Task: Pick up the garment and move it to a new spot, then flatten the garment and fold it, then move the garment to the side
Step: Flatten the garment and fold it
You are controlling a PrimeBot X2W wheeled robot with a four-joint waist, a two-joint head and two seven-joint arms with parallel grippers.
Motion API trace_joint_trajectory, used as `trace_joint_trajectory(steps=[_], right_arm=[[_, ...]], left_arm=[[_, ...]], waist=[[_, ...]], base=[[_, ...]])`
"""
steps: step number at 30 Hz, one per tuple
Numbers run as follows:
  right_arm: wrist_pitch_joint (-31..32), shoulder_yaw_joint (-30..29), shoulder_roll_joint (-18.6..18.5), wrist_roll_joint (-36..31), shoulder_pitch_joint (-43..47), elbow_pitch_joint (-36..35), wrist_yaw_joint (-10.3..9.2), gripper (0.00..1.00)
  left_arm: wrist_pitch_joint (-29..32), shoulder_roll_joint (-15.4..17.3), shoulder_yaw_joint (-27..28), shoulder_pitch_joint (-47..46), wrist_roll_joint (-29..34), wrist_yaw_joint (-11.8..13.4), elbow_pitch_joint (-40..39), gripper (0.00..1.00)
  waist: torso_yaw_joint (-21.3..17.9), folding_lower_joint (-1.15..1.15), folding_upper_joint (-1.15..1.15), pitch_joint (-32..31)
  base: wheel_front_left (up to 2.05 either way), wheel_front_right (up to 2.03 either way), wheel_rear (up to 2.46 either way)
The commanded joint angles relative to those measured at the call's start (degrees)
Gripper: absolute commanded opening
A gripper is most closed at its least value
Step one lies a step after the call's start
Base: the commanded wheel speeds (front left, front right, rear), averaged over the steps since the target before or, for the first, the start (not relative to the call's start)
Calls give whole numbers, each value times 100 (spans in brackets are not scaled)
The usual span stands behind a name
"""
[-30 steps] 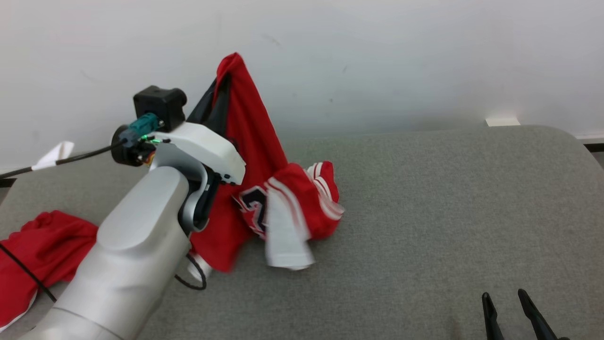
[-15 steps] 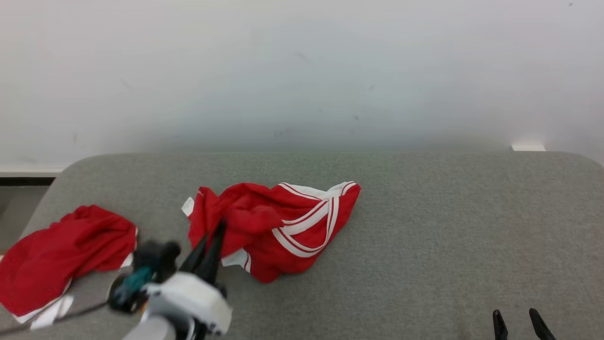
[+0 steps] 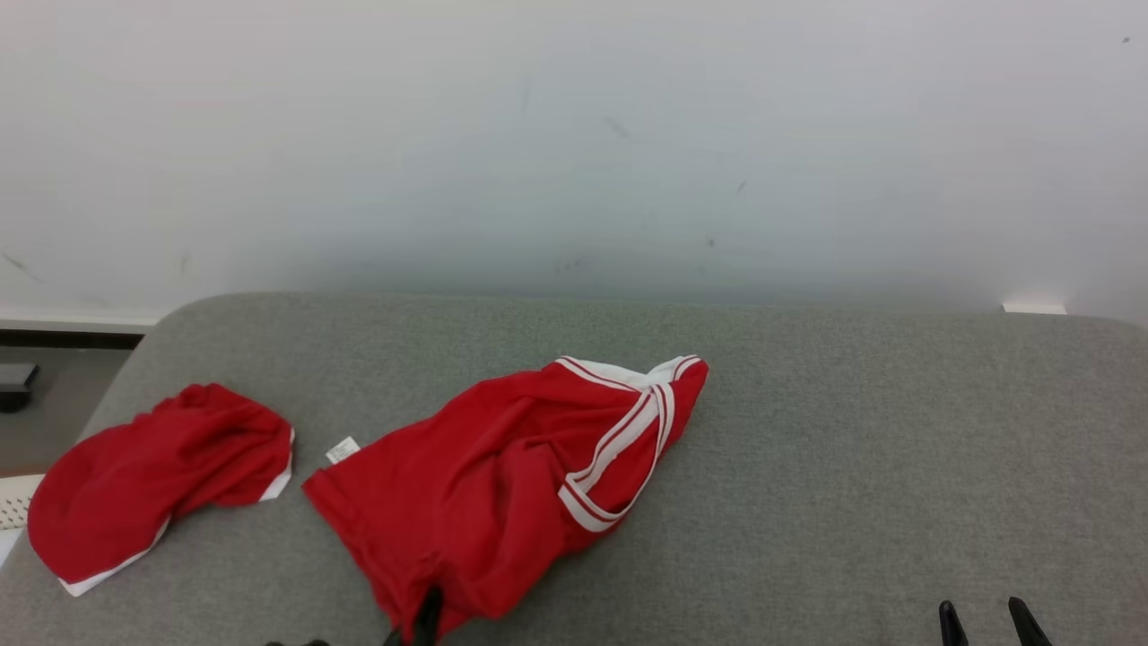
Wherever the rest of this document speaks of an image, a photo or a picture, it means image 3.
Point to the red shorts white side stripe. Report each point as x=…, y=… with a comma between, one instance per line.
x=134, y=475

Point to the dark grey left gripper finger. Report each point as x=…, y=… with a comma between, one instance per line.
x=396, y=639
x=429, y=624

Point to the short white wall trunking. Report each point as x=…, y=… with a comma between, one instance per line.
x=1034, y=309

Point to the white wall baseboard strip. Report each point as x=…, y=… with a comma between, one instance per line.
x=72, y=318

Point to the white perforated object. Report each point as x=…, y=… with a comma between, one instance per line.
x=13, y=507

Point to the grey fabric table cover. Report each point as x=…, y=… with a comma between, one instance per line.
x=807, y=467

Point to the red basketball jersey white trim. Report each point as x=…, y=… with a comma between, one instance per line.
x=466, y=484

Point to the black box on floor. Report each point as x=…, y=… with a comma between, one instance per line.
x=16, y=384

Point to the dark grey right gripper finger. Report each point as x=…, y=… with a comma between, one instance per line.
x=952, y=628
x=1030, y=628

